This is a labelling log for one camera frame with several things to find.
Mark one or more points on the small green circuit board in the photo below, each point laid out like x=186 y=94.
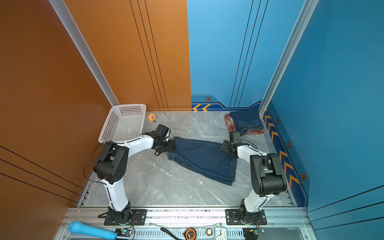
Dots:
x=124 y=232

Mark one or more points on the small white clock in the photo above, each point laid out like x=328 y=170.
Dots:
x=221 y=233

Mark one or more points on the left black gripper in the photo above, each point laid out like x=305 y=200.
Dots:
x=172 y=147

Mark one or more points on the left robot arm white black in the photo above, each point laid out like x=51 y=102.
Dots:
x=111 y=166

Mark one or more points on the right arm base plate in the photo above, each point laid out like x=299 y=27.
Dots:
x=236 y=217

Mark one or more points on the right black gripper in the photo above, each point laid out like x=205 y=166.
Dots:
x=225 y=145

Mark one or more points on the white plastic laundry basket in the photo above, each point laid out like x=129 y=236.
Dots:
x=124 y=123

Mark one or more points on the dark blue denim skirt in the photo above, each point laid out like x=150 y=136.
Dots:
x=247 y=121

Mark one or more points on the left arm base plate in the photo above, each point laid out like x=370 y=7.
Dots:
x=136 y=217

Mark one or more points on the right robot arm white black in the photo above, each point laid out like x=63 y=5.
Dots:
x=267 y=177

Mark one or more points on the small round brass object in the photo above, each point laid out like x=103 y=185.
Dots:
x=209 y=232

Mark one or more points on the red plaid skirt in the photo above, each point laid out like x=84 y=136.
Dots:
x=231 y=127

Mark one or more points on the yellow flower pink bear toy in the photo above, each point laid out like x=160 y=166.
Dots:
x=152 y=118

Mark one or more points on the aluminium front rail frame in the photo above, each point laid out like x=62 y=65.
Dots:
x=168 y=223

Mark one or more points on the blue microphone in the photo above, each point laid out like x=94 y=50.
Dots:
x=80 y=228

